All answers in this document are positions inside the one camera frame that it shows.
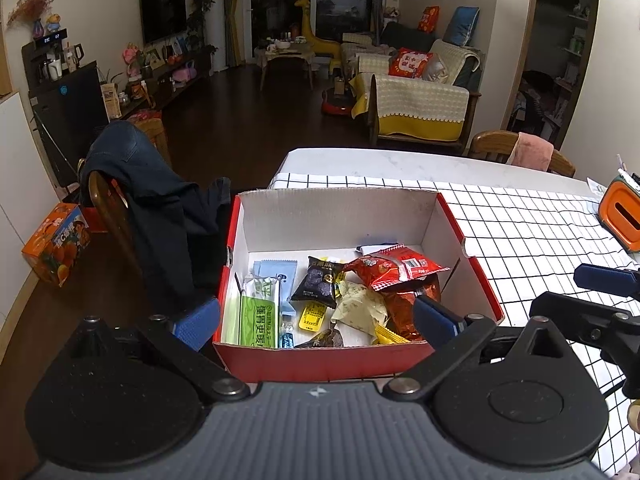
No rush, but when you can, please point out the grey pillow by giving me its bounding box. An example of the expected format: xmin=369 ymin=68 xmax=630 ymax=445
xmin=422 ymin=52 xmax=451 ymax=85

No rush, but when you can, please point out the red toy car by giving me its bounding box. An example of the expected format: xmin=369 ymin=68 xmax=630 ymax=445
xmin=321 ymin=87 xmax=354 ymax=116

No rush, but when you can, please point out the white standing air conditioner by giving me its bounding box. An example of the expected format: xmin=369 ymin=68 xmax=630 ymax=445
xmin=205 ymin=0 xmax=229 ymax=74

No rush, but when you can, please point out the yellow cartoon snack packet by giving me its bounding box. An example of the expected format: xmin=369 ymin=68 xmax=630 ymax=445
xmin=372 ymin=322 xmax=411 ymax=345

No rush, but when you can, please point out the cream snack packet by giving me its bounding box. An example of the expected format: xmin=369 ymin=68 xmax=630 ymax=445
xmin=332 ymin=281 xmax=391 ymax=336

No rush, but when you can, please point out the wooden coffee table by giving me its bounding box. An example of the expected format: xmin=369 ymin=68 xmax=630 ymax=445
xmin=253 ymin=42 xmax=316 ymax=91

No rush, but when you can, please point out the white marker pen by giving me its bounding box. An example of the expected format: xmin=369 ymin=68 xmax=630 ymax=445
xmin=614 ymin=154 xmax=640 ymax=189

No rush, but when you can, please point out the small yellow candy packet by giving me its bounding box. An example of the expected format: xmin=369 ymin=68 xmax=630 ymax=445
xmin=298 ymin=302 xmax=328 ymax=332

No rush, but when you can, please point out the shiny brown snack packet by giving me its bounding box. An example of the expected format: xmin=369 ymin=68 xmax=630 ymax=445
xmin=382 ymin=280 xmax=442 ymax=342

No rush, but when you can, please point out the orange and green tissue box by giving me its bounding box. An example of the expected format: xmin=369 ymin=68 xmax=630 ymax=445
xmin=597 ymin=177 xmax=640 ymax=254

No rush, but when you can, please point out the white and blue snack packet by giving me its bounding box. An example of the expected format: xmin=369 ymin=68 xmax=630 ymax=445
xmin=356 ymin=242 xmax=401 ymax=256

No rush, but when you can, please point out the black tea bar machine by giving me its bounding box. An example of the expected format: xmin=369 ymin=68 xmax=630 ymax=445
xmin=20 ymin=42 xmax=111 ymax=186

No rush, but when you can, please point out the pink towel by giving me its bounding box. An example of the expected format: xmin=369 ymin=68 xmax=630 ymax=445
xmin=505 ymin=131 xmax=555 ymax=171

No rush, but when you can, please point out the light blue snack packet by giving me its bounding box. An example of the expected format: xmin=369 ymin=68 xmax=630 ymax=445
xmin=251 ymin=259 xmax=297 ymax=313

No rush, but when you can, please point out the white cabinet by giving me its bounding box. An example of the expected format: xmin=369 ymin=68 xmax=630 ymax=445
xmin=0 ymin=89 xmax=59 ymax=356

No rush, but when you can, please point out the red printed pillow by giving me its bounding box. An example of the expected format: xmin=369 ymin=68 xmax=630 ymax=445
xmin=388 ymin=47 xmax=434 ymax=80

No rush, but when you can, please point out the yellow giraffe toy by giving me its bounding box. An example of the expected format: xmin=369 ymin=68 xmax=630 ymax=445
xmin=293 ymin=0 xmax=344 ymax=59

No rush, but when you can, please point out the white checked tablecloth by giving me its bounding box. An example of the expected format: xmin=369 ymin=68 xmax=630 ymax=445
xmin=267 ymin=172 xmax=640 ymax=478

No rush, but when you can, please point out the wooden chair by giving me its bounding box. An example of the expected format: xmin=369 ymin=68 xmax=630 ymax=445
xmin=469 ymin=129 xmax=576 ymax=179
xmin=77 ymin=157 xmax=146 ymax=281

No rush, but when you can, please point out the red snack packet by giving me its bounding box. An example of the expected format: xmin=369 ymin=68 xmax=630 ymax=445
xmin=344 ymin=244 xmax=451 ymax=292

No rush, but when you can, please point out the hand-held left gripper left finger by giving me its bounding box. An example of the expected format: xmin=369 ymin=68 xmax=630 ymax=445
xmin=50 ymin=296 xmax=250 ymax=404

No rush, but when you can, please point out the dark television cabinet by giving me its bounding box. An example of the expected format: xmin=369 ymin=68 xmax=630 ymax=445
xmin=107 ymin=44 xmax=214 ymax=121

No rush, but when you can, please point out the black television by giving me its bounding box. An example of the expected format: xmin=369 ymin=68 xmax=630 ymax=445
xmin=139 ymin=0 xmax=188 ymax=46

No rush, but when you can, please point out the green snack bar packet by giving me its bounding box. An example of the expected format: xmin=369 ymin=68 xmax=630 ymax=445
xmin=221 ymin=274 xmax=282 ymax=349

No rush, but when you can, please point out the blue cushion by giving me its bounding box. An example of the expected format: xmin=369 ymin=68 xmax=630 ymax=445
xmin=442 ymin=5 xmax=481 ymax=49

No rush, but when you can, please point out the dark blue jacket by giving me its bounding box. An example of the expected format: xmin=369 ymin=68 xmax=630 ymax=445
xmin=79 ymin=120 xmax=234 ymax=311

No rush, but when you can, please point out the pink flower bouquet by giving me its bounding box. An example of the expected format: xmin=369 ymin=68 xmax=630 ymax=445
xmin=122 ymin=42 xmax=144 ymax=79

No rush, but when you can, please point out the red and white cardboard box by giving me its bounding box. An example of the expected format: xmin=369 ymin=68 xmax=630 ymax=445
xmin=212 ymin=187 xmax=505 ymax=384

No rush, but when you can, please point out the black snack packet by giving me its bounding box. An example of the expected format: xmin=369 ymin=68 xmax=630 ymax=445
xmin=291 ymin=256 xmax=347 ymax=309

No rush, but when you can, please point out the dried flower vase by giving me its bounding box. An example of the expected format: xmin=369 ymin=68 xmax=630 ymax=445
xmin=5 ymin=0 xmax=54 ymax=41

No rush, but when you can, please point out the orange printed carton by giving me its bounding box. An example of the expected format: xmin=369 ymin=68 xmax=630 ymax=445
xmin=20 ymin=203 xmax=92 ymax=287

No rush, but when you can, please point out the brown triangular chocolate packet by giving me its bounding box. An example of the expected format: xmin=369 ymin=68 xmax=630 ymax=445
xmin=295 ymin=327 xmax=346 ymax=349

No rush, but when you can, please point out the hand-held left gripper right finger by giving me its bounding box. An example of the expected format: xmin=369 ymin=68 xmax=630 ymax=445
xmin=381 ymin=294 xmax=586 ymax=402

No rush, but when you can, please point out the sofa with cream cover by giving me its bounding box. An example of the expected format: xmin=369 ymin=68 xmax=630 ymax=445
xmin=339 ymin=19 xmax=484 ymax=151

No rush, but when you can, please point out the green potted plant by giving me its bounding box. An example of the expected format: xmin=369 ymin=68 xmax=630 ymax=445
xmin=187 ymin=0 xmax=216 ymax=51

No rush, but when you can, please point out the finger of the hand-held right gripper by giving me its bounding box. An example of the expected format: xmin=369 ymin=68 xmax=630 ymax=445
xmin=529 ymin=291 xmax=640 ymax=359
xmin=574 ymin=263 xmax=640 ymax=297

